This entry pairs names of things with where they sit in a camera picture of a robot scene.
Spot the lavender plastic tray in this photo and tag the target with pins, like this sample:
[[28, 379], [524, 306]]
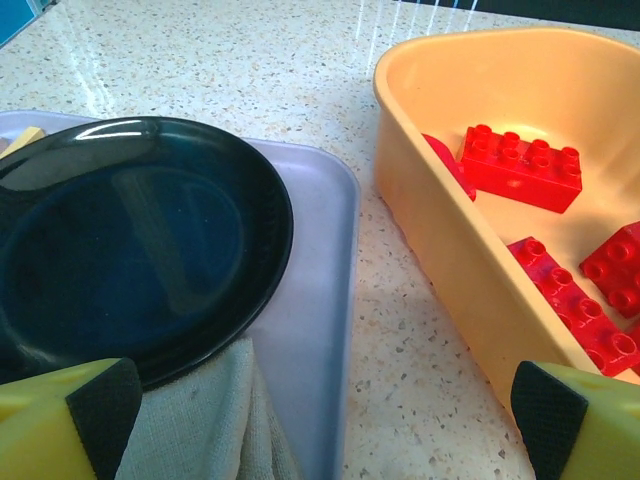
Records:
[[310, 250]]

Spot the black round plate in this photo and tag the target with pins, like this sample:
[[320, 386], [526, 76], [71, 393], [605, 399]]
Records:
[[125, 250]]

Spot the beige cloth napkin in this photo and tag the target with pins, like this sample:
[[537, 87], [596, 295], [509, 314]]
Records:
[[200, 425]]

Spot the pale wooden chopstick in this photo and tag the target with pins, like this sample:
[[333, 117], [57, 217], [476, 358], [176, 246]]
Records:
[[25, 139]]

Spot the orange plastic container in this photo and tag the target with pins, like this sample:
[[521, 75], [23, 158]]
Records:
[[425, 225]]

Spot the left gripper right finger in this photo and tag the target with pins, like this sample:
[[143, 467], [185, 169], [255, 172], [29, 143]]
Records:
[[590, 430]]

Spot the red curved lego brick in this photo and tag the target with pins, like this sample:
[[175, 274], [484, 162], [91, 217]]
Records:
[[452, 165]]

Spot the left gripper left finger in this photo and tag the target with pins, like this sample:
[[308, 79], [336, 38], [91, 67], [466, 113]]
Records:
[[50, 430]]

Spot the red square lego brick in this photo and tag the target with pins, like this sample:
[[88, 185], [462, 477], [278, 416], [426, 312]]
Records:
[[617, 270]]

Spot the red long lego brick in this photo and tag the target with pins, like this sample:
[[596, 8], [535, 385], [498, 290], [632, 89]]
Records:
[[520, 175], [575, 320]]

